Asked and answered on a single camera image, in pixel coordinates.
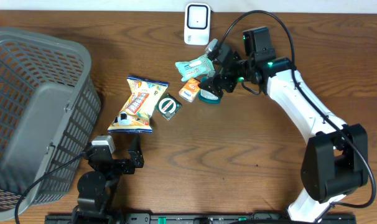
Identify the blue mouthwash bottle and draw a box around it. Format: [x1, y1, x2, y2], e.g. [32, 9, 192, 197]
[198, 77, 221, 105]

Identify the small orange box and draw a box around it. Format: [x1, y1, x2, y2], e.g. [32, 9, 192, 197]
[179, 78, 200, 103]

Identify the teal tissue packet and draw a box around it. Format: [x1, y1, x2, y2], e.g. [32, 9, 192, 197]
[175, 54, 215, 82]

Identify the yellow snack bag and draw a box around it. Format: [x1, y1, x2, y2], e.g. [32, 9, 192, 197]
[108, 76, 169, 134]

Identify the small green box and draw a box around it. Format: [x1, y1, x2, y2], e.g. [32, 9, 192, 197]
[156, 94, 182, 121]

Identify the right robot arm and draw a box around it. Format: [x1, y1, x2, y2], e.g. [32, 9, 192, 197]
[199, 27, 376, 223]

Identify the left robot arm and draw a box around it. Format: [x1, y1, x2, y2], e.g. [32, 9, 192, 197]
[71, 135, 144, 224]

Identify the white barcode scanner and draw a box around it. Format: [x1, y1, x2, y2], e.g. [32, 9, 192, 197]
[184, 2, 211, 45]

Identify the grey plastic basket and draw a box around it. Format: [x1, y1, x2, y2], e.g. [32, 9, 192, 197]
[0, 27, 101, 221]

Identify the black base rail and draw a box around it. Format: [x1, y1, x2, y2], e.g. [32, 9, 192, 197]
[45, 212, 357, 224]

